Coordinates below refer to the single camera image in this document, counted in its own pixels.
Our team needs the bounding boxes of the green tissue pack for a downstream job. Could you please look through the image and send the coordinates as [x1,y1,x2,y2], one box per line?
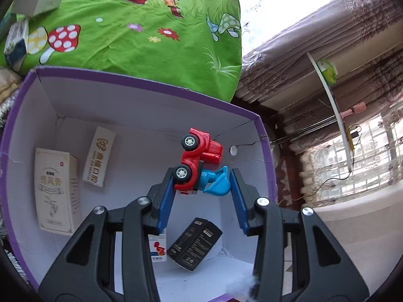
[316,59,338,85]

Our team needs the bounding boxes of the green cartoon tablecloth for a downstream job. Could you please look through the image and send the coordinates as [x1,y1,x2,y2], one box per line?
[19,0,242,102]

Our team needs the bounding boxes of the beige medicine box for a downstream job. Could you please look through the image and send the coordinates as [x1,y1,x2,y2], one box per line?
[34,148,81,236]

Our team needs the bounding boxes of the striped sofa cushion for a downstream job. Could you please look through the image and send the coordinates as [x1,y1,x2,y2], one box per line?
[0,67,22,128]

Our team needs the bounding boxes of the white pink plain box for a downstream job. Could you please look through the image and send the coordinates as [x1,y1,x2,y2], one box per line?
[11,0,62,18]

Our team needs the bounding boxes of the white blue medicine box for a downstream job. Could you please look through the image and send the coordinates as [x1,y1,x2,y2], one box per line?
[148,230,167,262]

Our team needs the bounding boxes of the white wall shelf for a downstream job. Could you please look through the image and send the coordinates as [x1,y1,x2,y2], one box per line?
[306,52,352,172]

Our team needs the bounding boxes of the teal patterned box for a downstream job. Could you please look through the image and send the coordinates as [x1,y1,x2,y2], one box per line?
[0,13,16,40]

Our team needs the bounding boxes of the pink handheld massager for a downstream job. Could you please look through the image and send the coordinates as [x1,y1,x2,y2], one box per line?
[340,102,366,119]

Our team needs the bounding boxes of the mauve curtain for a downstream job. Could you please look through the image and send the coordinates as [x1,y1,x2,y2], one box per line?
[234,0,403,202]

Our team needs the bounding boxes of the black small box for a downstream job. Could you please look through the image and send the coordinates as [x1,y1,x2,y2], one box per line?
[167,217,223,271]

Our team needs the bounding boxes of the white orange oral liquid box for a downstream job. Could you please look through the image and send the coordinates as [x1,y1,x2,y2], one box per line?
[83,126,115,187]

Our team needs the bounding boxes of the purple cardboard box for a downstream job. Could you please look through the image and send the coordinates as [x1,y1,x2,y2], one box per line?
[1,67,277,301]

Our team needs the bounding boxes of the red blue toy truck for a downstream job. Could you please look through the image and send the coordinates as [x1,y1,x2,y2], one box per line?
[173,128,231,197]

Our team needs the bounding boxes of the white green medicine box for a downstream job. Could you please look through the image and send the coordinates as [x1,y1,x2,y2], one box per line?
[4,18,29,72]

